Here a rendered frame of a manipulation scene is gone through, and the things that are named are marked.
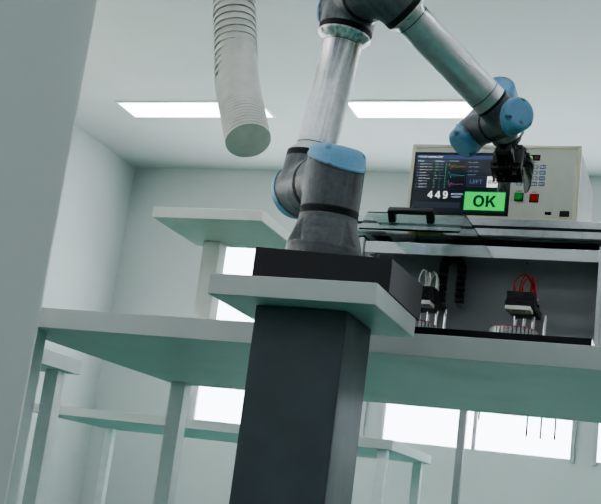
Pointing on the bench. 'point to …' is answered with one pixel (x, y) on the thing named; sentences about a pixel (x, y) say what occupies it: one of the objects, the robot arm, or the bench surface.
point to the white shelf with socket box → (213, 258)
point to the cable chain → (456, 280)
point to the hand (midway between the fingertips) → (515, 185)
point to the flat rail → (483, 252)
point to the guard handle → (411, 213)
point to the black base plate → (505, 336)
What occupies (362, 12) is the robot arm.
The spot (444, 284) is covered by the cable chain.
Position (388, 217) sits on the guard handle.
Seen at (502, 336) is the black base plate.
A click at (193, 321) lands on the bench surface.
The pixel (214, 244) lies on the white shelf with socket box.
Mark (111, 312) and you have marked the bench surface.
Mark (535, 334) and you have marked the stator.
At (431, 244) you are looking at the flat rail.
